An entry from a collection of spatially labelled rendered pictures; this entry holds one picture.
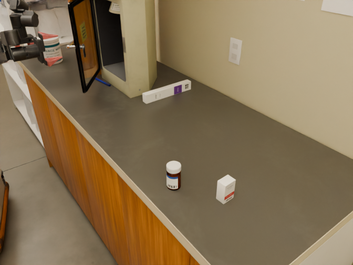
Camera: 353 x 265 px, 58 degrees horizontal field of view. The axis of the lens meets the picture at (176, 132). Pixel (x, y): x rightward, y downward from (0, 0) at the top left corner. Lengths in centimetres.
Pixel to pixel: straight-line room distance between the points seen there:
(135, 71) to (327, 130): 87
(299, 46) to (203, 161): 57
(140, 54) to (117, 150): 52
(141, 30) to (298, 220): 102
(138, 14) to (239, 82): 56
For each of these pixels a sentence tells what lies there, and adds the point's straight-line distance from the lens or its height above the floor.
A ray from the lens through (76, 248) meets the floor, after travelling 215.
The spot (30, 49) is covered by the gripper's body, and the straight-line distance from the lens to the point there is 152.
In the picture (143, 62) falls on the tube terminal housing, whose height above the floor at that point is 110.
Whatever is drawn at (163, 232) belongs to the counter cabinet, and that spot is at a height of 80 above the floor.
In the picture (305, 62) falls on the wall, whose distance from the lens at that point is 133.
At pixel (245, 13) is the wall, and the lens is 149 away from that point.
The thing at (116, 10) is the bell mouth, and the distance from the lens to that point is 156.
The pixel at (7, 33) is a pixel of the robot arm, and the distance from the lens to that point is 151.
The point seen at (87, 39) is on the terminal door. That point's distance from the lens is 163.
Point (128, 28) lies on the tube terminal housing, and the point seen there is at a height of 127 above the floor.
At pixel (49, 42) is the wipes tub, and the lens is 209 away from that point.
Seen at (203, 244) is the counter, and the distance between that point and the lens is 89.
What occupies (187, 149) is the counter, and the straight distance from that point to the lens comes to 120.
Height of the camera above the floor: 164
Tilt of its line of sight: 32 degrees down
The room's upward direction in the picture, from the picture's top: straight up
